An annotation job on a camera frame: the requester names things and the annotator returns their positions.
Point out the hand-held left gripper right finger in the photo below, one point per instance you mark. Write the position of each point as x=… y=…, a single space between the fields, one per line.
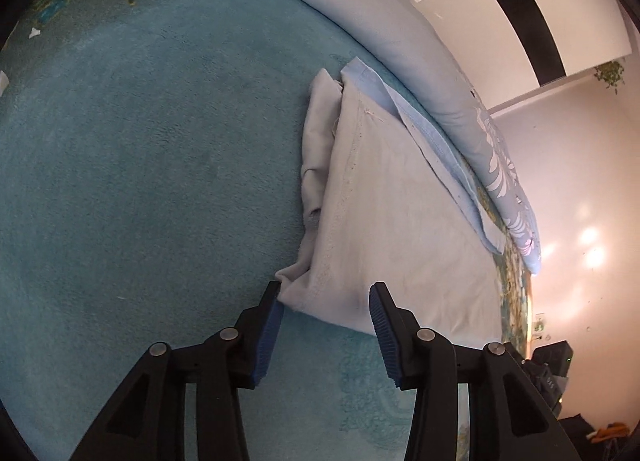
x=385 y=336

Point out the light blue daisy duvet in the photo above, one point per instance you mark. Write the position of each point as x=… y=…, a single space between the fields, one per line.
x=390 y=31

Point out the teal floral blanket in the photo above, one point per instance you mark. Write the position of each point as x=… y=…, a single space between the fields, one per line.
x=150 y=166

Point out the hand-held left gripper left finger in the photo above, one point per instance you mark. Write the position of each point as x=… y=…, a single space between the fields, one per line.
x=267 y=336

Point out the white garment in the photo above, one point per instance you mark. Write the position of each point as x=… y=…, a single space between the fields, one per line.
x=390 y=221

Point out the glossy white black wardrobe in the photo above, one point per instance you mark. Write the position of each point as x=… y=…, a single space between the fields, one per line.
x=590 y=6

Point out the green hanging plant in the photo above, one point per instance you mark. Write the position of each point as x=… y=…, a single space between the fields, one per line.
x=610 y=73

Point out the orange object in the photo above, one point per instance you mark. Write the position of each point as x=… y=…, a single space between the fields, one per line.
x=607 y=431

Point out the black equipment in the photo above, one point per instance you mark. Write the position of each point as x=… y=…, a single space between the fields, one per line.
x=550 y=356

